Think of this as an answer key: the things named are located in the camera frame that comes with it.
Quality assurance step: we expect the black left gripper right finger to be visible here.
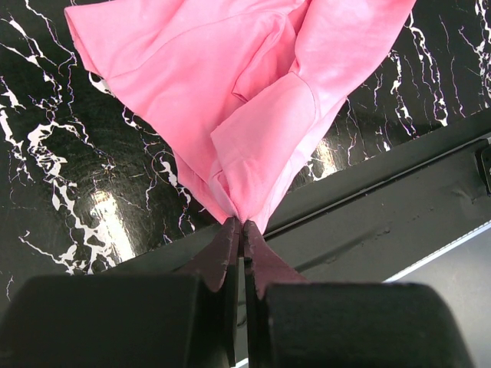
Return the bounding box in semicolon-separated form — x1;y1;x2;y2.
242;221;473;367

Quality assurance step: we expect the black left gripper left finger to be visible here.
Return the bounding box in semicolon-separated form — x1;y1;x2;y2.
1;218;241;367

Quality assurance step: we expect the pink t shirt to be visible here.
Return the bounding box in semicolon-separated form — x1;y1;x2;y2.
64;1;414;230

